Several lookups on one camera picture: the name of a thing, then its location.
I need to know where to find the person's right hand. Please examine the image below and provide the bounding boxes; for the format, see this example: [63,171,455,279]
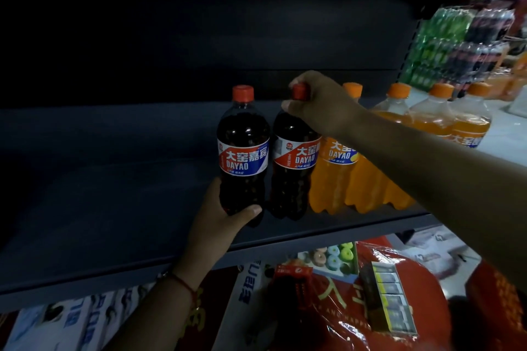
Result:
[281,70,368,138]

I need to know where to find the person's left hand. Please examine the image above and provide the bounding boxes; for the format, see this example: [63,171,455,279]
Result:
[172,177,263,291]

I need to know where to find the large red-capped cola bottle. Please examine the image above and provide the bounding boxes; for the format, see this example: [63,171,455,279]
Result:
[268,83,323,222]
[217,84,271,227]

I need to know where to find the dark grey metal shelf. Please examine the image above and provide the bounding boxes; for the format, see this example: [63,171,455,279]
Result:
[0,0,441,313]

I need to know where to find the person's right forearm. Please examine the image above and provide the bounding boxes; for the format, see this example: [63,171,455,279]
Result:
[341,107,527,294]

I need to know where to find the person's left forearm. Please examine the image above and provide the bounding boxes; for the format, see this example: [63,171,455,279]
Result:
[103,276,198,351]

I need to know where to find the shrink-wrapped bottle packs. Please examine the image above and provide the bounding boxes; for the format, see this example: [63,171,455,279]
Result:
[397,0,527,103]

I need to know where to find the yellow trimmed card pack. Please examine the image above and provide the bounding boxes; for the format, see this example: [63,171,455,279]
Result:
[360,261,419,337]

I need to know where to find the beaded wrist bracelet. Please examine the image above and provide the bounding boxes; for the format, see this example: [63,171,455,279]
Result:
[160,270,200,306]

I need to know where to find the colourful ring candy pack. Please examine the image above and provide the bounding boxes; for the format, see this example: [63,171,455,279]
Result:
[297,241,360,284]

